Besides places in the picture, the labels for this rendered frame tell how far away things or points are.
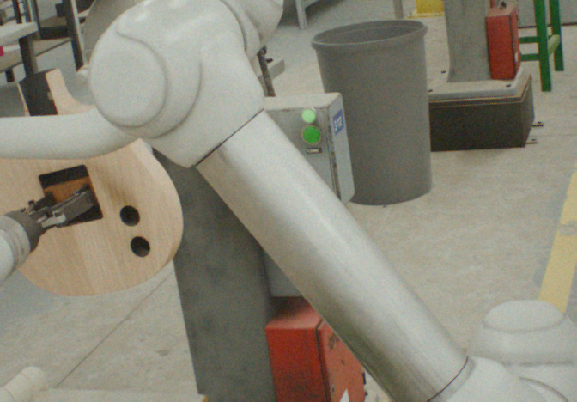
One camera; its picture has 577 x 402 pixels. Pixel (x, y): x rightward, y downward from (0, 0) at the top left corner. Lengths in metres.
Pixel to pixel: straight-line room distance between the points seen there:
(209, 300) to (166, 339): 1.52
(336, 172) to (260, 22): 0.74
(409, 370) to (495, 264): 2.94
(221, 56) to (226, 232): 1.17
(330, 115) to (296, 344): 0.57
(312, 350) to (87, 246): 0.60
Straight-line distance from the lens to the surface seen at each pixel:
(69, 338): 4.15
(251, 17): 1.36
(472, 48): 5.60
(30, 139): 1.56
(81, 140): 1.52
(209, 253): 2.40
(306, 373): 2.42
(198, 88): 1.21
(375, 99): 4.78
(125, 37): 1.20
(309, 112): 2.03
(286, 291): 2.41
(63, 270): 2.06
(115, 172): 1.94
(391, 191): 4.92
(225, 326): 2.46
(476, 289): 4.00
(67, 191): 1.99
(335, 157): 2.06
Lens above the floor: 1.60
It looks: 17 degrees down
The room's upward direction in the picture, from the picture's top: 9 degrees counter-clockwise
